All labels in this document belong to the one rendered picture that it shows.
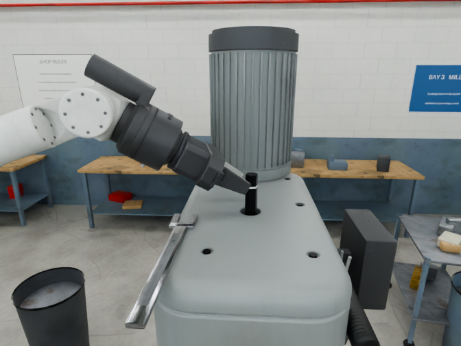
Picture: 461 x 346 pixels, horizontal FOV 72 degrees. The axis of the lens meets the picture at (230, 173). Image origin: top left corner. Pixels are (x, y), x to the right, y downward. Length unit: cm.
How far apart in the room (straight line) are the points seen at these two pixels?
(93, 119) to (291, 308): 34
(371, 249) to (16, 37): 551
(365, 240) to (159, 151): 59
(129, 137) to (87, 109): 6
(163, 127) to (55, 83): 510
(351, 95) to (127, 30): 330
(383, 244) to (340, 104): 411
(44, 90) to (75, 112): 519
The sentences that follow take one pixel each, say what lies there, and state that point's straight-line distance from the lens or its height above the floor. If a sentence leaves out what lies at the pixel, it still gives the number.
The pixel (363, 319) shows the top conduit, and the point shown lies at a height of 181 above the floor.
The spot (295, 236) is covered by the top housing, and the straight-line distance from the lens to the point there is 49.
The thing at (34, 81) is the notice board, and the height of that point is 199.
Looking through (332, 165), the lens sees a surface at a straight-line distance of 438.
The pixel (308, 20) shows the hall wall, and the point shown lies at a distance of 482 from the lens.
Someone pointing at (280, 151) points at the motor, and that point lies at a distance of 71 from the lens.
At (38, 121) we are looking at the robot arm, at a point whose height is 206.
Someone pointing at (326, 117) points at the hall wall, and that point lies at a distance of 489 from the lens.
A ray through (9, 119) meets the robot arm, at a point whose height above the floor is 206.
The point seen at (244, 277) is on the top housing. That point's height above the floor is 189.
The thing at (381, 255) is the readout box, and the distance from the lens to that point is 90.
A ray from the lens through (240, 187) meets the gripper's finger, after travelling 51.
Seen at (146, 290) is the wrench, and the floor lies 190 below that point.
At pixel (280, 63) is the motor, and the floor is 214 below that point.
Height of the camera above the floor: 212
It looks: 18 degrees down
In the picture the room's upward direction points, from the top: straight up
